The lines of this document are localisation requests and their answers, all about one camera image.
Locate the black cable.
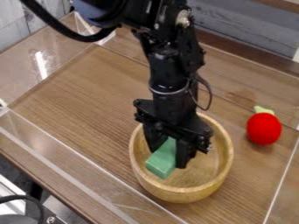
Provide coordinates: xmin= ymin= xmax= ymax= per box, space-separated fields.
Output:
xmin=0 ymin=194 xmax=44 ymax=224

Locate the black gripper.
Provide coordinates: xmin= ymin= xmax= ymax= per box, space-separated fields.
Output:
xmin=133 ymin=85 xmax=213 ymax=169

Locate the green rectangular block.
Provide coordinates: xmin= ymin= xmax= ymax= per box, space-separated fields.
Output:
xmin=145 ymin=138 xmax=176 ymax=179

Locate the black metal frame bracket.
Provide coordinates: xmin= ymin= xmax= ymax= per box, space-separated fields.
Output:
xmin=24 ymin=195 xmax=66 ymax=224

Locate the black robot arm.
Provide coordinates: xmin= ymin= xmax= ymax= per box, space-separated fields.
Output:
xmin=20 ymin=0 xmax=212 ymax=169

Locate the clear acrylic enclosure wall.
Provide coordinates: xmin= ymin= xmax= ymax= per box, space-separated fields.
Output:
xmin=0 ymin=28 xmax=299 ymax=224

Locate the red plush strawberry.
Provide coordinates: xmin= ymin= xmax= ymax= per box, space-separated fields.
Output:
xmin=247 ymin=106 xmax=281 ymax=145

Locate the wooden bowl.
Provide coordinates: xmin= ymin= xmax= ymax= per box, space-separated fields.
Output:
xmin=128 ymin=113 xmax=235 ymax=204

